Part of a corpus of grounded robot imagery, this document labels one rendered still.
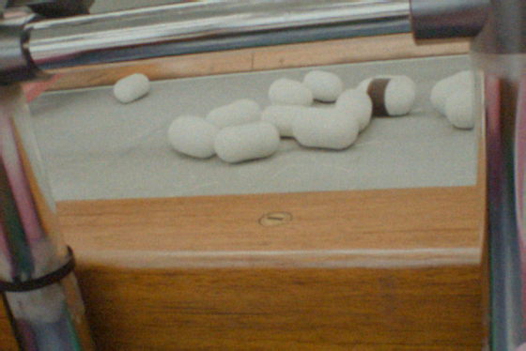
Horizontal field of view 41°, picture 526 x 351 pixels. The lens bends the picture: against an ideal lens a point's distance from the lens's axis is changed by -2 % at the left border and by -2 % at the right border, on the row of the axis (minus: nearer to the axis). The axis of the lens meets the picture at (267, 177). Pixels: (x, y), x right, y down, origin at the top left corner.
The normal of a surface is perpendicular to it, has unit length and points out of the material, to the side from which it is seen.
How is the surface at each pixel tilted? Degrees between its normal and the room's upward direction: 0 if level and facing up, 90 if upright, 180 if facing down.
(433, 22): 102
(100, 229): 0
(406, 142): 0
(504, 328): 90
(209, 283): 90
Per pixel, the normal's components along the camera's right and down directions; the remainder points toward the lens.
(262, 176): -0.15, -0.92
